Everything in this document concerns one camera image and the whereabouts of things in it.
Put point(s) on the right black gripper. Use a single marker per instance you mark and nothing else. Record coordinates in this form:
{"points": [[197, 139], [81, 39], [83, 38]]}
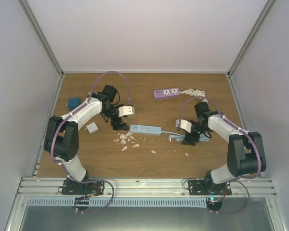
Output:
{"points": [[189, 138]]}

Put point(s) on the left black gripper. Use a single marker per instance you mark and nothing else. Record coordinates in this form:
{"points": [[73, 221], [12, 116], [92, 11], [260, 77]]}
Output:
{"points": [[116, 127]]}

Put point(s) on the white usb charger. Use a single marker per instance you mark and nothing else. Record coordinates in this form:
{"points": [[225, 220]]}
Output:
{"points": [[92, 128]]}

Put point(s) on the blue cube plug adapter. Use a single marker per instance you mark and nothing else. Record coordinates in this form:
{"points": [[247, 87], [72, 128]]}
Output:
{"points": [[73, 103]]}

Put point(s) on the purple power strip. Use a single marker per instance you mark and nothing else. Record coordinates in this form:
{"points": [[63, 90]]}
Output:
{"points": [[166, 93]]}

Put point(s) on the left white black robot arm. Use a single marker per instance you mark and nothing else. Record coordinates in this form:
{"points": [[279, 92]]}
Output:
{"points": [[62, 134]]}

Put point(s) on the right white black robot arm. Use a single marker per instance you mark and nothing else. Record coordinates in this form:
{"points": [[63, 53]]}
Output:
{"points": [[245, 153]]}

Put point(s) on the white plastic debris pile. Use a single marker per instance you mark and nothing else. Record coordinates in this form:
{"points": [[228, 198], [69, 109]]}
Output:
{"points": [[126, 140]]}

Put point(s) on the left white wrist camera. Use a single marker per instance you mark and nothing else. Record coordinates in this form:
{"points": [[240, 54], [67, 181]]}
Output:
{"points": [[126, 111]]}

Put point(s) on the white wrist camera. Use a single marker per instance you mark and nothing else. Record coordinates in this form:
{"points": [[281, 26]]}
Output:
{"points": [[126, 111], [183, 125]]}

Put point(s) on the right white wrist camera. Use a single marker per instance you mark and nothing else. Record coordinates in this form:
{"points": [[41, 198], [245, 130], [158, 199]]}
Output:
{"points": [[183, 125]]}

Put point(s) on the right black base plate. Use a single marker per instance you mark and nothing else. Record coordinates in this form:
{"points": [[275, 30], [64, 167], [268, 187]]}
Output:
{"points": [[197, 187]]}

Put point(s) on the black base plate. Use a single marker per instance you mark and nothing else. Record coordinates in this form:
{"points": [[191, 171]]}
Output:
{"points": [[197, 187], [74, 188]]}

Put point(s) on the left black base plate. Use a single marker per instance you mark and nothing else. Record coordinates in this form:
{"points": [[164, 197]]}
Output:
{"points": [[74, 188]]}

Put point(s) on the slotted grey cable duct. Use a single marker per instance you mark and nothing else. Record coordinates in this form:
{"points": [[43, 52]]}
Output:
{"points": [[119, 202]]}

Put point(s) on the aluminium front rail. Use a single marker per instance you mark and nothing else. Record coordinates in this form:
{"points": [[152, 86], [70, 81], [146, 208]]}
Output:
{"points": [[146, 188]]}

